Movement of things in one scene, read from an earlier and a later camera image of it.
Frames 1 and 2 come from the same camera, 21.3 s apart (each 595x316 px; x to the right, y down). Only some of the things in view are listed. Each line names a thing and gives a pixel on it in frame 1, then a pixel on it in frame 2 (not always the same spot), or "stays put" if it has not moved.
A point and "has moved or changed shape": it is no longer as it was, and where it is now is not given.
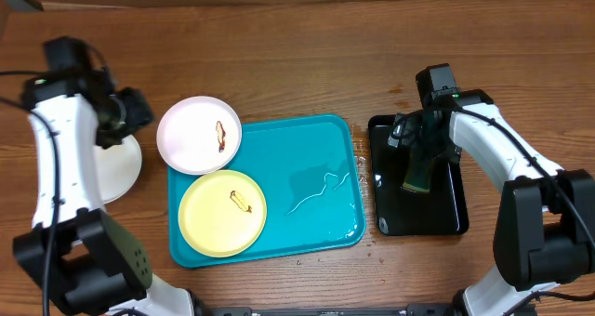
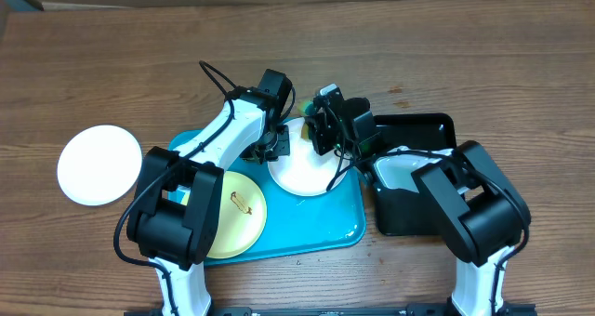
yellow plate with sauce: x=222 y=214 stays put
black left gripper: x=141 y=113 → x=283 y=148
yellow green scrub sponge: x=418 y=172 has moved or changed shape
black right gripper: x=413 y=129 → x=324 y=136
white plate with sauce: x=199 y=135 → x=303 y=171
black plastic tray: x=403 y=211 stays put
